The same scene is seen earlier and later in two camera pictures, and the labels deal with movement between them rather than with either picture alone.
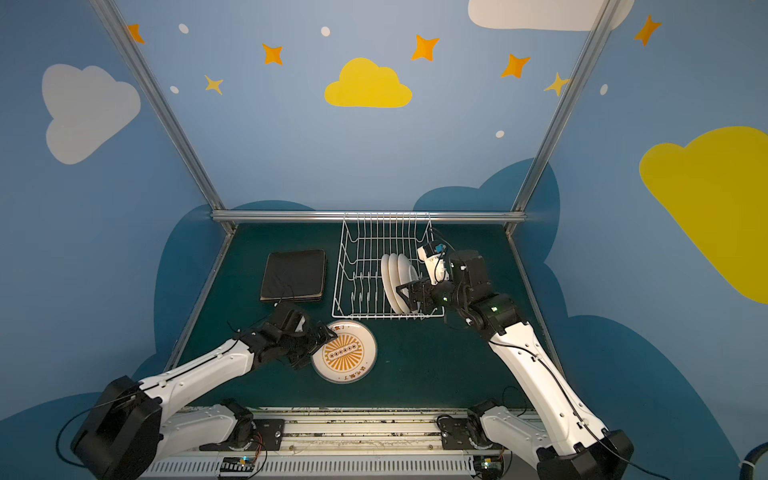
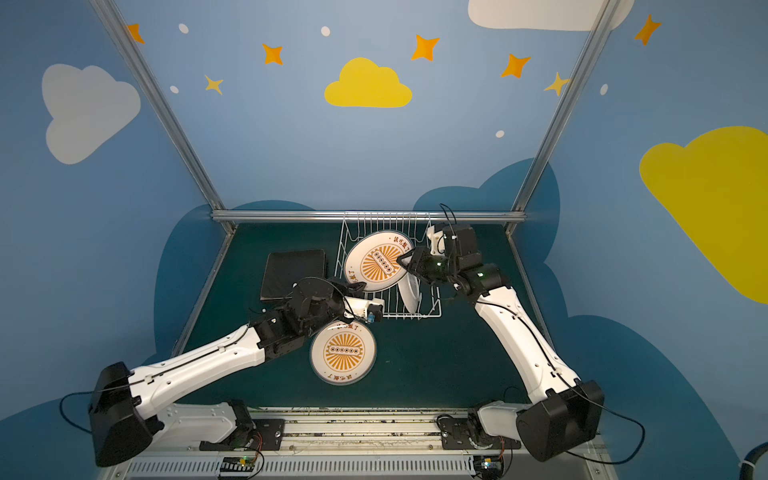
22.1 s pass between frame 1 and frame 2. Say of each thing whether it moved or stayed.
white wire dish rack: stayed
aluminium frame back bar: stayed
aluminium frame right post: stayed
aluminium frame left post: stayed
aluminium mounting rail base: stayed
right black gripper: moved
